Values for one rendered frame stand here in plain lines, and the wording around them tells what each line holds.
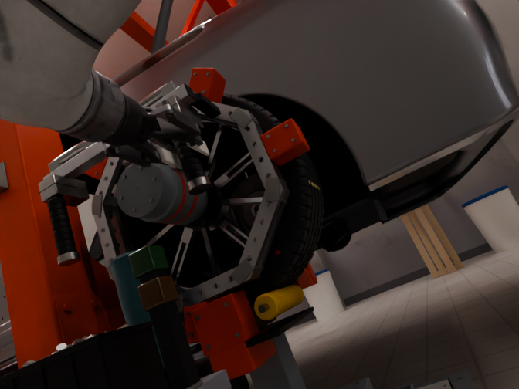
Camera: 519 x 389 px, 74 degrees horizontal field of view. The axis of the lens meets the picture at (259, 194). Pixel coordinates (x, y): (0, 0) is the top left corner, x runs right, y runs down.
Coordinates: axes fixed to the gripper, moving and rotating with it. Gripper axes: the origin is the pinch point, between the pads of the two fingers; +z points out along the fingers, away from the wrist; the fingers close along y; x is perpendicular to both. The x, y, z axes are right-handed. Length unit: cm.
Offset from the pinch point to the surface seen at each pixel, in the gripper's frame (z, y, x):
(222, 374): -3.3, -5.6, -38.4
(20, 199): 12, -59, 21
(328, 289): 492, -87, -44
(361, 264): 557, -32, -29
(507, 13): 525, 335, 224
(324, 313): 487, -107, -74
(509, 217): 457, 166, -47
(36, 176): 15, -55, 28
